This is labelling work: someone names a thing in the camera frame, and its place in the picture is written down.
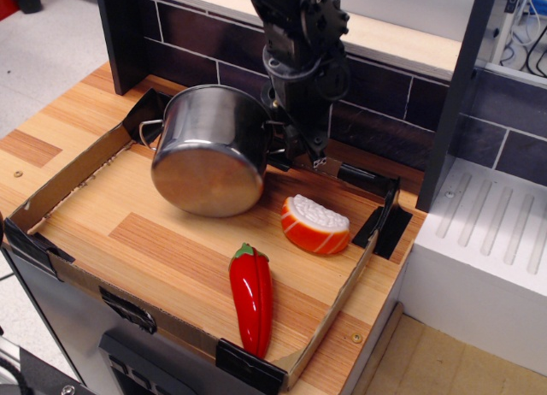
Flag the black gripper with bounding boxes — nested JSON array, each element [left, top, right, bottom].
[[250, 0, 350, 168]]

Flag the stainless steel pot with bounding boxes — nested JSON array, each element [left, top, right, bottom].
[[138, 85, 274, 218]]

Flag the cardboard fence with black tape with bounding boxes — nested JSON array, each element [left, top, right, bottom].
[[1, 87, 422, 394]]

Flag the toy salmon sushi piece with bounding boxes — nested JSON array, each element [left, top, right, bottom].
[[281, 194, 350, 255]]

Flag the red toy chili pepper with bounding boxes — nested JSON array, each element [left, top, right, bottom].
[[228, 243, 274, 358]]

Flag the wooden shelf board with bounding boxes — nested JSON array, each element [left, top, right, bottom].
[[167, 0, 462, 81]]

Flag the white dish drainer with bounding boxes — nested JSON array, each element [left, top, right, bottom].
[[413, 156, 547, 298]]

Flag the dark grey vertical post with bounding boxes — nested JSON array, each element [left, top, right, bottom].
[[416, 0, 495, 212]]

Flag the cables in background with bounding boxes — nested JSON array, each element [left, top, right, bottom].
[[491, 0, 547, 77]]

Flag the dark left vertical post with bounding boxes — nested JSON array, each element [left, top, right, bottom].
[[97, 0, 148, 95]]

